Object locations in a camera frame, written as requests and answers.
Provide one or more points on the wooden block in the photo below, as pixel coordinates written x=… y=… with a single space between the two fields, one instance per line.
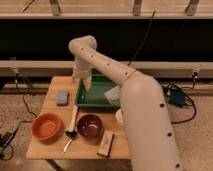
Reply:
x=105 y=145

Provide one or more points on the black adapter on floor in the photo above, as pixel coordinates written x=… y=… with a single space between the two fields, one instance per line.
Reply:
x=6 y=139

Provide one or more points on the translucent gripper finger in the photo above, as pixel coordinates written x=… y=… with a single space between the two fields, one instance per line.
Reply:
x=87 y=83
x=75 y=81

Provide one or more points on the blue sponge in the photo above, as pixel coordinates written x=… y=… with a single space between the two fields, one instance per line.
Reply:
x=62 y=98

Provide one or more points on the blue power box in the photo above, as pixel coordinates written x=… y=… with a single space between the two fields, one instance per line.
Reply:
x=177 y=98

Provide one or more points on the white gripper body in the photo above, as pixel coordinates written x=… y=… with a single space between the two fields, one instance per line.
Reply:
x=81 y=69

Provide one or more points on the green plastic tray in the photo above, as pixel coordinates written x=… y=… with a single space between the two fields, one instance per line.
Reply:
x=94 y=98

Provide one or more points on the red orange bowl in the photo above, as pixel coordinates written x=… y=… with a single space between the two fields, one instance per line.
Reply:
x=46 y=126

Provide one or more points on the dark maroon bowl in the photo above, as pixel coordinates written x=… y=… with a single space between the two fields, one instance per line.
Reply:
x=90 y=126

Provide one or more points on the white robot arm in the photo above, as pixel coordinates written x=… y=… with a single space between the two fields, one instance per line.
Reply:
x=151 y=141

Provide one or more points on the white folded cloth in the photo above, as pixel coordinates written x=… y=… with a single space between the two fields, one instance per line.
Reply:
x=113 y=95

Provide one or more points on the white plastic cup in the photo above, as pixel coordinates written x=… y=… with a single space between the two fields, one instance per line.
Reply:
x=119 y=117

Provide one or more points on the wooden table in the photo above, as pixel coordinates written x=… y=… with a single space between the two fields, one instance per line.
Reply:
x=79 y=148

